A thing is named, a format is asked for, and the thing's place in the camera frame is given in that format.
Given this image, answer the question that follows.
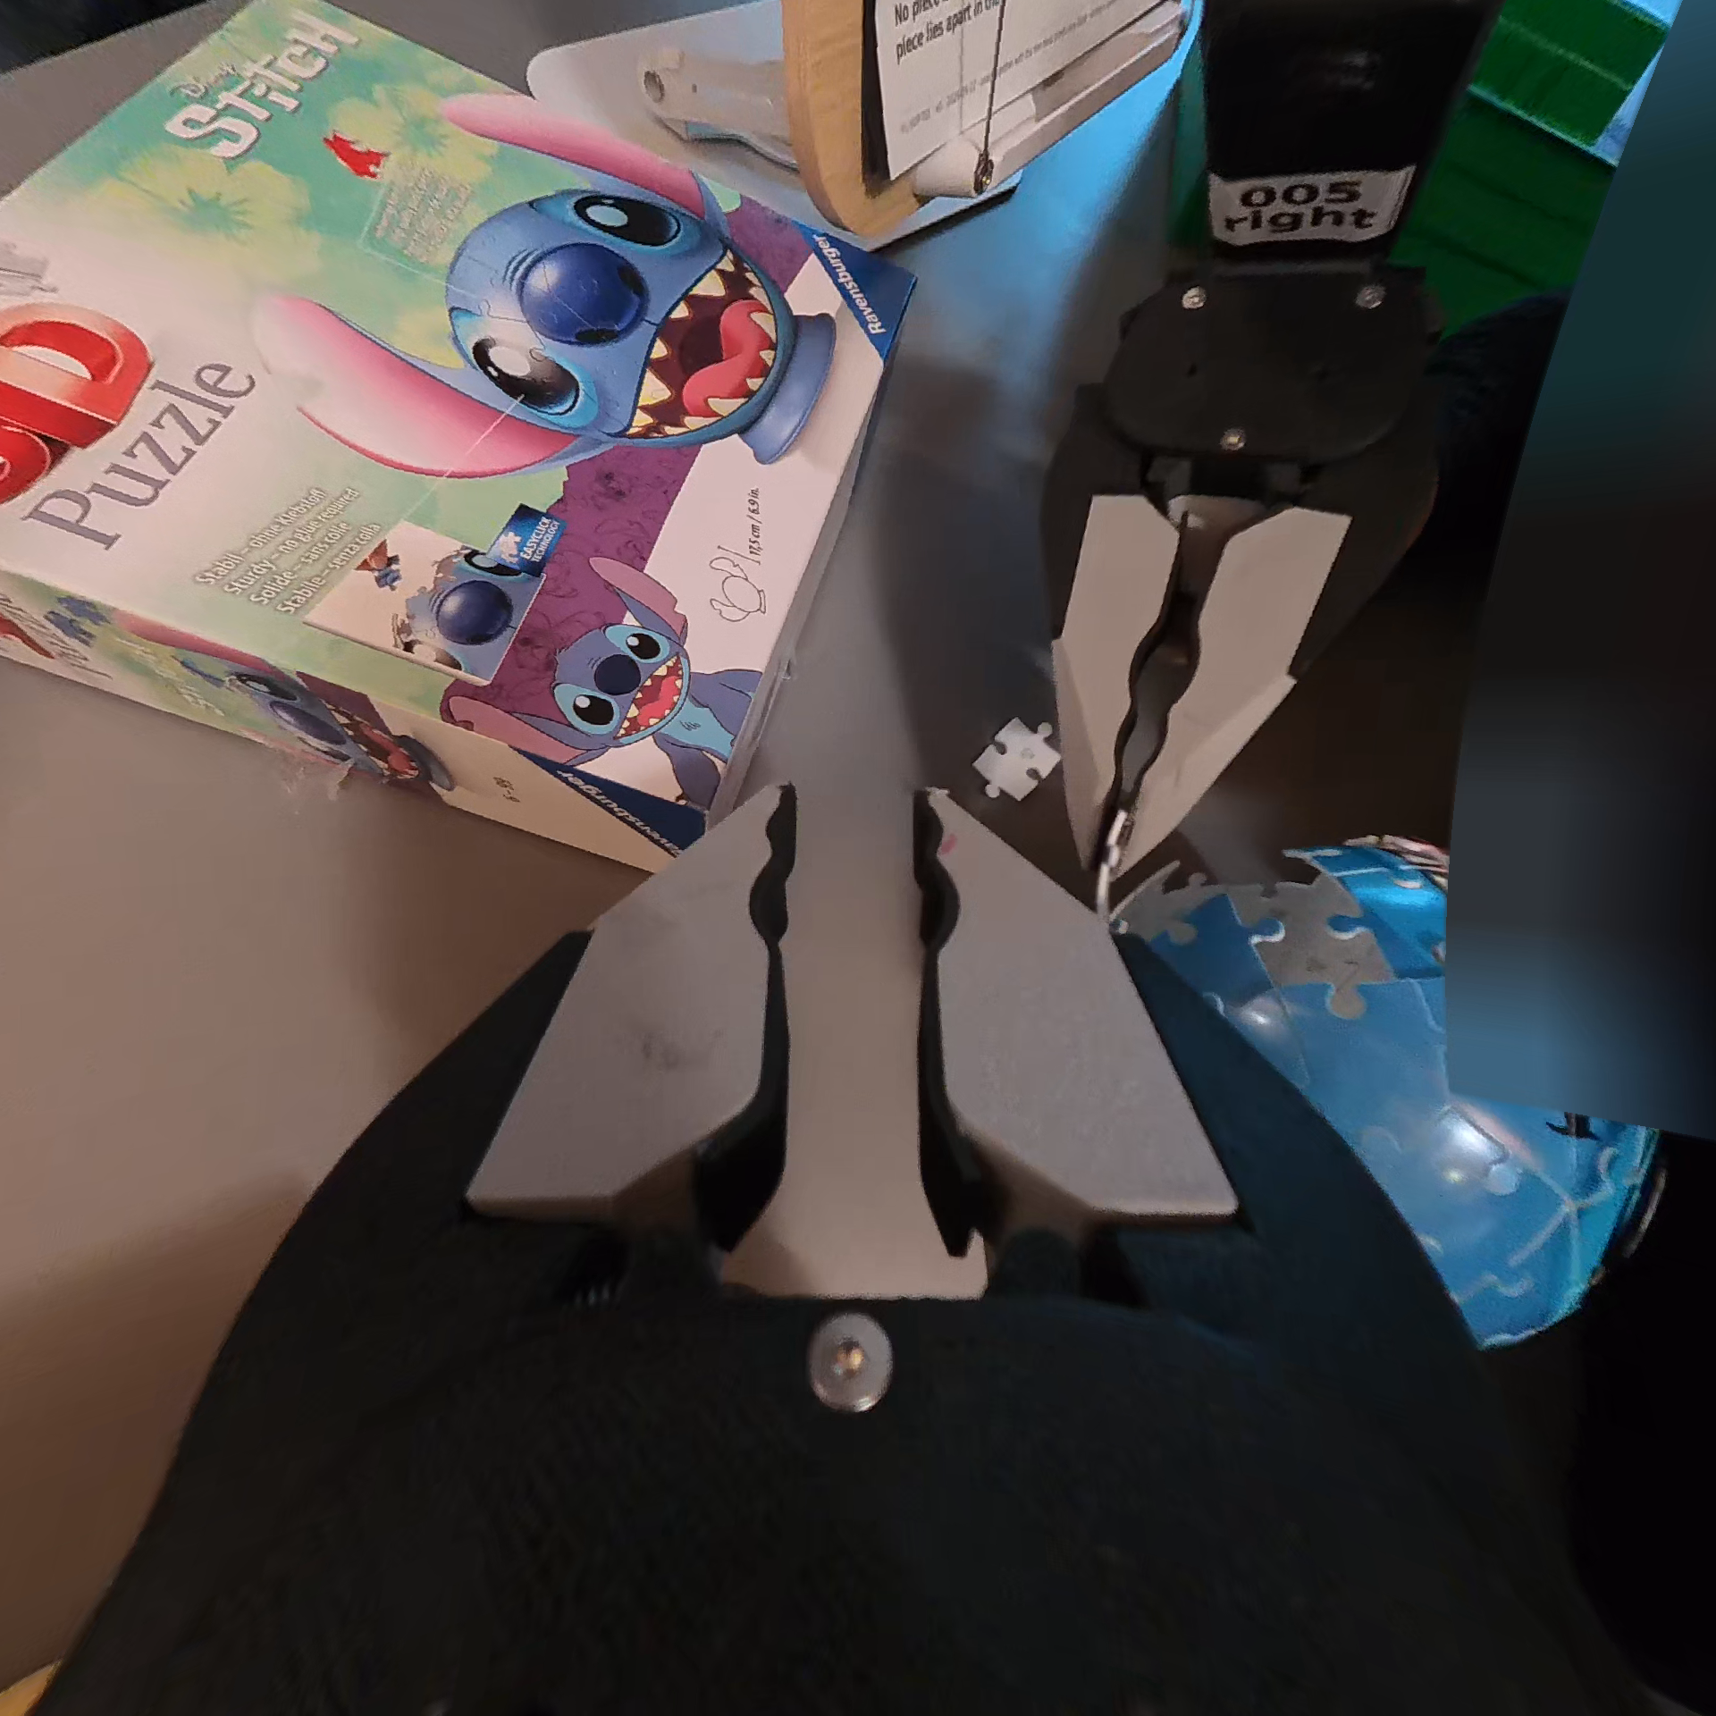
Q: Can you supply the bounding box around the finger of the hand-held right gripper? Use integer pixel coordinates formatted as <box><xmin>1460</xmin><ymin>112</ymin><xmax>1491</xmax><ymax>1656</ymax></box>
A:
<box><xmin>1115</xmin><ymin>505</ymin><xmax>1352</xmax><ymax>866</ymax></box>
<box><xmin>1049</xmin><ymin>496</ymin><xmax>1184</xmax><ymax>873</ymax></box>

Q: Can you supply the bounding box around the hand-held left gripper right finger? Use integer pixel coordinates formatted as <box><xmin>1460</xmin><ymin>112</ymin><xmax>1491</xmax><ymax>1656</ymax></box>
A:
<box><xmin>913</xmin><ymin>788</ymin><xmax>1240</xmax><ymax>1262</ymax></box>

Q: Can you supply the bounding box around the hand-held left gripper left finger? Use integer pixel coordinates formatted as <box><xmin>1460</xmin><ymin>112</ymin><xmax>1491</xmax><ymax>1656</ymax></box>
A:
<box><xmin>463</xmin><ymin>783</ymin><xmax>798</xmax><ymax>1252</ymax></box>

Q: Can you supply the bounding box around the blue puzzle ball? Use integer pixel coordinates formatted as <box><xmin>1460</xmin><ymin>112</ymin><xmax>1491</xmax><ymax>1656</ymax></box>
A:
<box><xmin>1105</xmin><ymin>837</ymin><xmax>1670</xmax><ymax>1352</ymax></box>

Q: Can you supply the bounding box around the printed cardboard puzzle box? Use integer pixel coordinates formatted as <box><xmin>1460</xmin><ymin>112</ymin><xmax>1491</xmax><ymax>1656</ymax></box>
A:
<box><xmin>0</xmin><ymin>0</ymin><xmax>920</xmax><ymax>873</ymax></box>

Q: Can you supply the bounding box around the green plastic crate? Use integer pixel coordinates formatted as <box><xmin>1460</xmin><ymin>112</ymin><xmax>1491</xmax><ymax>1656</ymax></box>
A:
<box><xmin>1167</xmin><ymin>0</ymin><xmax>1678</xmax><ymax>323</ymax></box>

